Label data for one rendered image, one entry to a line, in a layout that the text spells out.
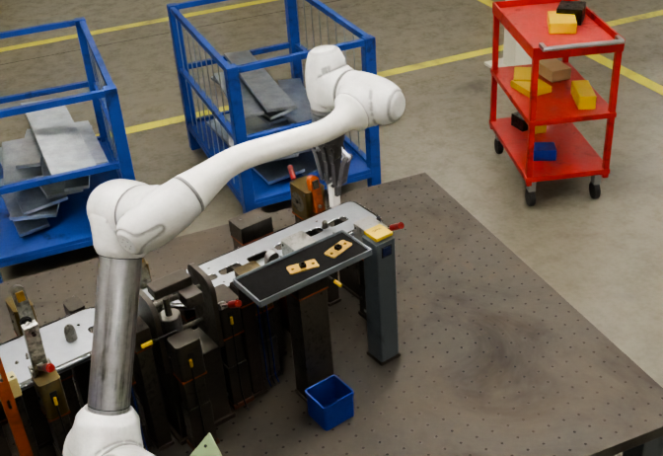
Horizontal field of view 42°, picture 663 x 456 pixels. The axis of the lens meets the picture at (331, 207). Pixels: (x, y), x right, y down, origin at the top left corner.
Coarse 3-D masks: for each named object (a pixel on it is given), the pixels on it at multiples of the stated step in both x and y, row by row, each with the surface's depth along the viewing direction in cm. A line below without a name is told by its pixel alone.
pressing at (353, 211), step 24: (312, 216) 291; (336, 216) 290; (360, 216) 289; (264, 240) 280; (216, 264) 270; (240, 264) 270; (144, 288) 262; (48, 336) 245; (24, 360) 236; (72, 360) 234; (24, 384) 228
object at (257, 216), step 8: (256, 208) 292; (240, 216) 288; (248, 216) 288; (256, 216) 287; (264, 216) 287; (232, 224) 285; (240, 224) 284; (248, 224) 283; (256, 224) 284; (264, 224) 286; (232, 232) 288; (240, 232) 282; (248, 232) 283; (256, 232) 285; (264, 232) 288; (272, 232) 290; (240, 240) 284; (248, 240) 285; (256, 256) 290
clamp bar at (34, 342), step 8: (24, 320) 216; (24, 328) 213; (32, 328) 214; (24, 336) 216; (32, 336) 215; (40, 336) 217; (32, 344) 217; (40, 344) 219; (32, 352) 218; (40, 352) 220; (32, 360) 220; (40, 360) 221
